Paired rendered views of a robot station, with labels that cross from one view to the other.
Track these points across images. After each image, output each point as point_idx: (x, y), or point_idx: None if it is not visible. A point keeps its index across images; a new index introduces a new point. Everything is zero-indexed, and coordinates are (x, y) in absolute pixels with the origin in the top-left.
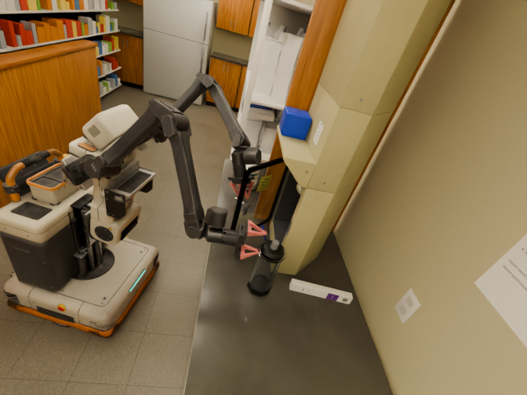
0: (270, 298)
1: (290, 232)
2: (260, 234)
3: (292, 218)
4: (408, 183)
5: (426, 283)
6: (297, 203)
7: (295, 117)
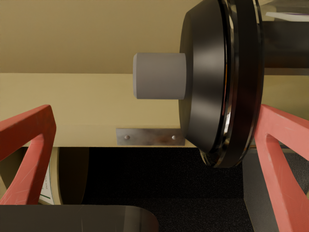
0: None
1: (158, 120)
2: (14, 117)
3: (106, 143)
4: (38, 46)
5: None
6: (178, 216)
7: None
